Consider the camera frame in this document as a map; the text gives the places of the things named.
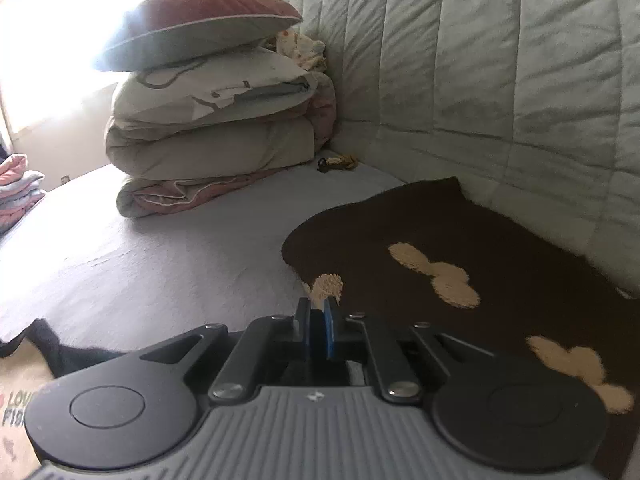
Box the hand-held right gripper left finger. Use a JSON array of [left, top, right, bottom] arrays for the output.
[[139, 297, 319, 404]]

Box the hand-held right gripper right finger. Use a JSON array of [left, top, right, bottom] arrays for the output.
[[318, 296, 496, 404]]

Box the beige and black shirt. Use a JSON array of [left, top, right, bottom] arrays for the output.
[[0, 317, 351, 480]]

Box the brown floral blanket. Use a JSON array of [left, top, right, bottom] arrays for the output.
[[281, 176, 640, 480]]

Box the small brown yellow object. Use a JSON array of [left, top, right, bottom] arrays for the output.
[[317, 156, 360, 172]]

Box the folded grey pink comforter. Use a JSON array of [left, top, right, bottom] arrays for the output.
[[105, 72, 337, 218]]

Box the folded printed grey quilt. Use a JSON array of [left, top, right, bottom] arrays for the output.
[[111, 47, 321, 128]]

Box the cream floral cloth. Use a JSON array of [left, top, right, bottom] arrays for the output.
[[276, 30, 328, 73]]

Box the grey quilted headboard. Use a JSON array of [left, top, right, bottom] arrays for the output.
[[267, 0, 640, 301]]

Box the grey folded garment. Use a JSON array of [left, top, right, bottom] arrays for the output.
[[0, 171, 47, 233]]

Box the maroon and grey pillow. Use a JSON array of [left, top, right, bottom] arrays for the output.
[[91, 0, 304, 72]]

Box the pink folded garment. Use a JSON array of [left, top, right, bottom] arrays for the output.
[[0, 154, 30, 186]]

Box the window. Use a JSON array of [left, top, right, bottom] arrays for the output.
[[0, 0, 143, 131]]

